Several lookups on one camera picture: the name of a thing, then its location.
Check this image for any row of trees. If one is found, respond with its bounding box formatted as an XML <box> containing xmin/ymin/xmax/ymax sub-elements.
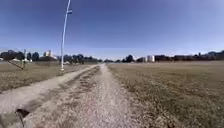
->
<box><xmin>0</xmin><ymin>49</ymin><xmax>103</xmax><ymax>65</ymax></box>
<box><xmin>103</xmin><ymin>49</ymin><xmax>224</xmax><ymax>63</ymax></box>

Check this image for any grey gravel path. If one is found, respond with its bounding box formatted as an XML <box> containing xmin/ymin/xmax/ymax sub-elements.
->
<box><xmin>0</xmin><ymin>63</ymin><xmax>176</xmax><ymax>128</ymax></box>

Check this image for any white building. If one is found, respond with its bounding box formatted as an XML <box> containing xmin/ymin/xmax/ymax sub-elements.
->
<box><xmin>146</xmin><ymin>54</ymin><xmax>156</xmax><ymax>63</ymax></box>

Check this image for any tall pale pole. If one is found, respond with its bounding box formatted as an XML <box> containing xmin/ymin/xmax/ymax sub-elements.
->
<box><xmin>59</xmin><ymin>0</ymin><xmax>74</xmax><ymax>72</ymax></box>

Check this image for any dry grass field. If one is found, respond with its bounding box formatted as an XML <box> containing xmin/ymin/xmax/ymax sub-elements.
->
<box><xmin>0</xmin><ymin>61</ymin><xmax>98</xmax><ymax>95</ymax></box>
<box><xmin>105</xmin><ymin>59</ymin><xmax>224</xmax><ymax>128</ymax></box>

